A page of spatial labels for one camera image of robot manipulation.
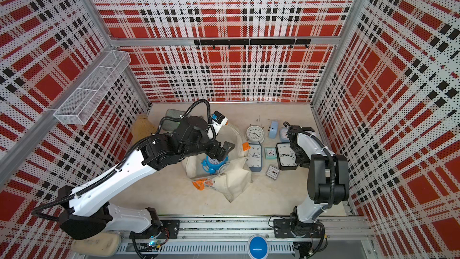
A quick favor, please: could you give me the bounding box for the black rectangular alarm clock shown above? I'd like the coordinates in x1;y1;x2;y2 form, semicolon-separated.
276;143;298;171

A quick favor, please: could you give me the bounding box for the blue square alarm clock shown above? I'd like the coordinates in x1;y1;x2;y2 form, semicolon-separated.
246;144;262;172

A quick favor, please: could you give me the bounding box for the white round alarm clock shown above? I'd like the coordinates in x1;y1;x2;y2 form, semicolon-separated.
246;125;265;145

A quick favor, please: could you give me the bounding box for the cream canvas tote bag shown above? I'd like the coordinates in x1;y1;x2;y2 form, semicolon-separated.
182;124;252;202

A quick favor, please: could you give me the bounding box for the teal alarm clock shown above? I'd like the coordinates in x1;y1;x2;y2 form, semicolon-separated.
265;147;277;159

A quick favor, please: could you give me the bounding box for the small clear travel clock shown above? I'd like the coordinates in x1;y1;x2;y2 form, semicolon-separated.
266;165;280;181

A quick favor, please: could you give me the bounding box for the light blue alarm clock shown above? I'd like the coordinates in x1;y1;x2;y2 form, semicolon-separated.
268;121;279;139

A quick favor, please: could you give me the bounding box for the white blue oval clock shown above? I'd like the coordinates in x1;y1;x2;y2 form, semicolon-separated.
279;127;290;143

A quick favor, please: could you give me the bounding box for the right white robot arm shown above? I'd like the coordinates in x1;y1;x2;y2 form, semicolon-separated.
283;122;350;237

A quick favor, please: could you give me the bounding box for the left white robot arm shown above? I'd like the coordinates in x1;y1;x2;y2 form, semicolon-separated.
31;99;236;240

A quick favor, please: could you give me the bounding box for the blue twin bell clock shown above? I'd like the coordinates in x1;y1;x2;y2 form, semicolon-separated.
201;157;228;175

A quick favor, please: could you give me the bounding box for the green knitted cloth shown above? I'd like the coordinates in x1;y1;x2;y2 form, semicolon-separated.
165;109;185;118

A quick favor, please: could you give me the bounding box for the brown plush dog toy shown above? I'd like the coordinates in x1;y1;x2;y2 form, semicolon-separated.
131;114;156;145

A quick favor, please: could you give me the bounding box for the beige sponge block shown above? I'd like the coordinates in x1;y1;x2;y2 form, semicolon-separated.
71;232;122;257

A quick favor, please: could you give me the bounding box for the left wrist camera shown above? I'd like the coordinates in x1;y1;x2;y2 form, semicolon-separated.
211;111;228;132

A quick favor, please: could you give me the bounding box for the black hook rail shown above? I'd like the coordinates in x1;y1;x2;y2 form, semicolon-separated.
194;38;311;47

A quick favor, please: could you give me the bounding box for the white wire mesh basket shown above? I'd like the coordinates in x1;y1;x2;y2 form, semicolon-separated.
54;50;131;125

